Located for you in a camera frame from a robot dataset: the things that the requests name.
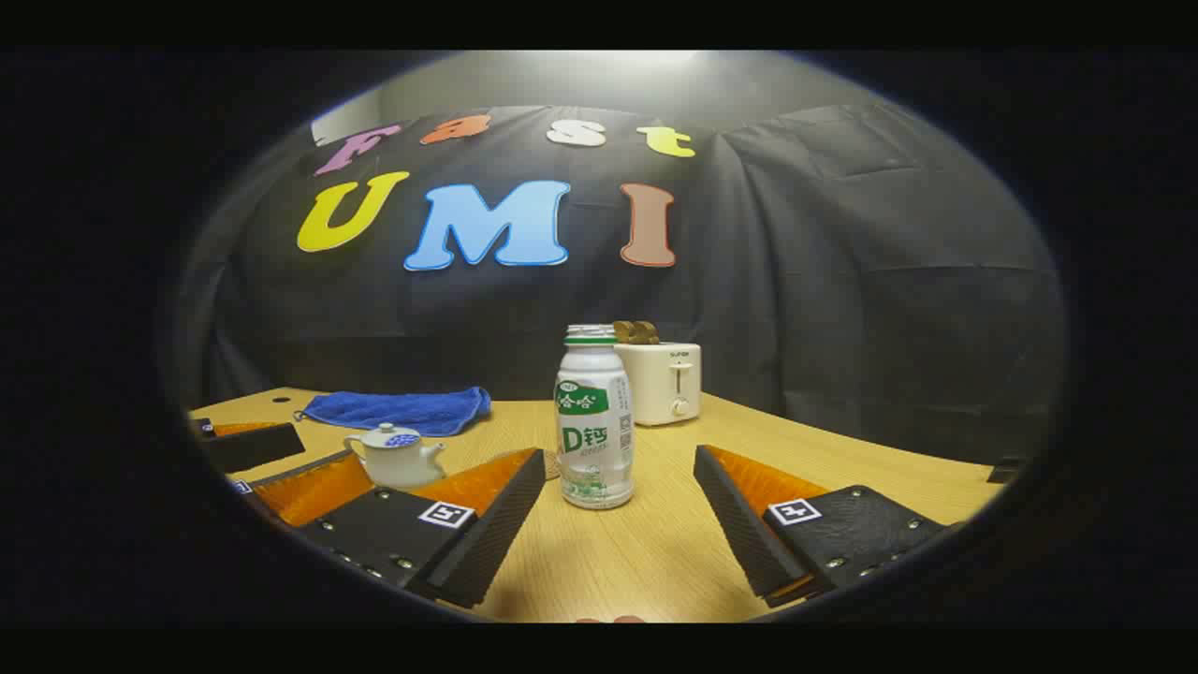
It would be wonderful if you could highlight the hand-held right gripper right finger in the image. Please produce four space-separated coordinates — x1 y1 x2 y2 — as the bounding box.
693 444 948 609

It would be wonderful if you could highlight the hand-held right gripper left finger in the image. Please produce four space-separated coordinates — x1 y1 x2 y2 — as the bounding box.
298 447 548 609

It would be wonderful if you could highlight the white water bottle green label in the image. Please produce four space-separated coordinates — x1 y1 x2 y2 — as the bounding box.
555 324 636 510

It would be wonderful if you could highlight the white toaster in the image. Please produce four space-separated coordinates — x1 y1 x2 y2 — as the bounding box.
614 342 703 427

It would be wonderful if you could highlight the blue towel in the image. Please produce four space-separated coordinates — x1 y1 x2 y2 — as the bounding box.
294 386 492 438

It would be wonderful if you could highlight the white teacup with spout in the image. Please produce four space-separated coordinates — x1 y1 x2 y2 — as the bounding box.
343 423 447 491

